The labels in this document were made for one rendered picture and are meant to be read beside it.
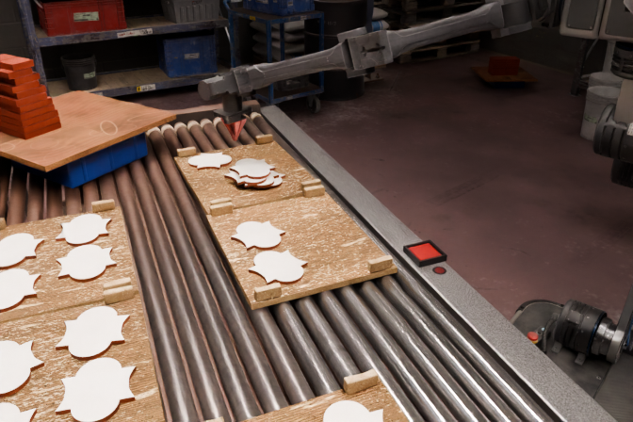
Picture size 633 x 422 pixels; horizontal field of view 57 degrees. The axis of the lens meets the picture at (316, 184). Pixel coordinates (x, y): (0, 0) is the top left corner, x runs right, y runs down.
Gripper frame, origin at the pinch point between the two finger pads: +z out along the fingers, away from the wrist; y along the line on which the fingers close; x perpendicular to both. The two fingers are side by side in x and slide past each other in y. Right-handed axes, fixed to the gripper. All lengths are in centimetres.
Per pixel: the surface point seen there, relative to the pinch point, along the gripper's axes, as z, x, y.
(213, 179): 10.4, -0.4, -9.5
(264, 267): 8, -47, -32
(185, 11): 38, 329, 218
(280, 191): 10.2, -20.9, -1.6
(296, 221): 9.8, -36.3, -10.8
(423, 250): 10, -68, 1
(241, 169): 6.4, -7.7, -4.4
